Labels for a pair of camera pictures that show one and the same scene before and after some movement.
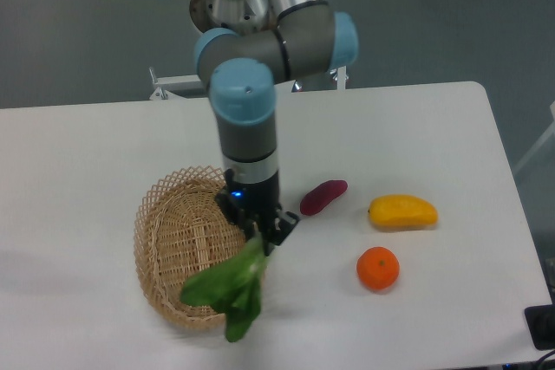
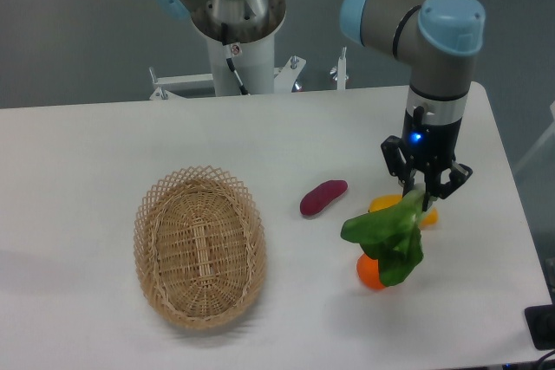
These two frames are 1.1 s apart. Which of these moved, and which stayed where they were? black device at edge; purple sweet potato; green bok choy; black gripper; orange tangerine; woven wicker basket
Moved: green bok choy; black gripper
Stayed: orange tangerine; woven wicker basket; black device at edge; purple sweet potato
